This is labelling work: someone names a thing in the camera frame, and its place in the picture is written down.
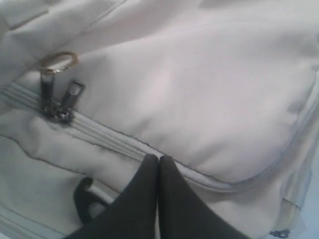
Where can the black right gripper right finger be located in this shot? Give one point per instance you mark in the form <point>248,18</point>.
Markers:
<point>182,214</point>

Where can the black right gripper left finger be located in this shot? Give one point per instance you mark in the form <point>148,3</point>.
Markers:
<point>132,215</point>

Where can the cream white duffel bag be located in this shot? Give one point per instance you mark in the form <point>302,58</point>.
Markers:
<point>228,88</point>

